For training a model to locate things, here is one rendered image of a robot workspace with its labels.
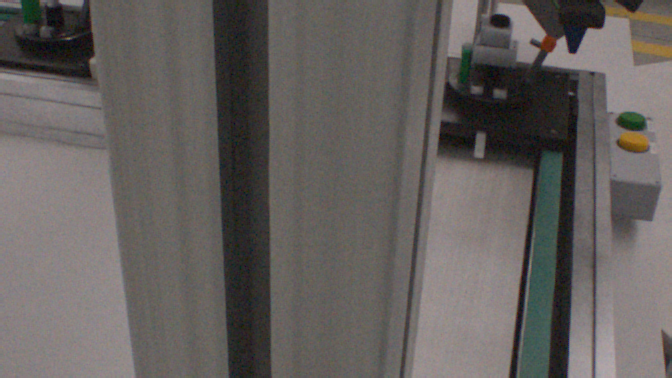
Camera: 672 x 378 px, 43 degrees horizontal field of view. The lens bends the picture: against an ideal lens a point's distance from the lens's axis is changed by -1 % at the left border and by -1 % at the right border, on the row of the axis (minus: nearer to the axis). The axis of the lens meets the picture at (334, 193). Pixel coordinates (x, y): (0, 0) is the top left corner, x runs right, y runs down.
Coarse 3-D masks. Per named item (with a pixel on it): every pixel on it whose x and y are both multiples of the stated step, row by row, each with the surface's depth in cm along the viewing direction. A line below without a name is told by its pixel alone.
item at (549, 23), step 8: (528, 0) 146; (536, 0) 145; (544, 0) 145; (552, 0) 144; (528, 8) 147; (536, 8) 146; (544, 8) 146; (552, 8) 145; (536, 16) 147; (544, 16) 146; (552, 16) 146; (544, 24) 147; (552, 24) 146; (560, 24) 146; (552, 32) 147; (560, 32) 146
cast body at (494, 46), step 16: (496, 16) 127; (480, 32) 127; (496, 32) 126; (464, 48) 130; (480, 48) 128; (496, 48) 128; (512, 48) 127; (480, 64) 129; (496, 64) 129; (512, 64) 128
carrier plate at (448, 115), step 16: (448, 64) 143; (544, 80) 139; (560, 80) 139; (448, 96) 132; (544, 96) 134; (560, 96) 134; (448, 112) 128; (464, 112) 128; (480, 112) 128; (528, 112) 129; (544, 112) 129; (560, 112) 129; (448, 128) 125; (464, 128) 125; (480, 128) 124; (496, 128) 124; (512, 128) 124; (528, 128) 124; (544, 128) 124; (560, 128) 125; (528, 144) 123; (544, 144) 123; (560, 144) 122
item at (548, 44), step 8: (536, 40) 128; (544, 40) 126; (552, 40) 126; (544, 48) 127; (552, 48) 127; (536, 56) 129; (544, 56) 128; (536, 64) 129; (528, 72) 130; (536, 72) 129; (528, 80) 130
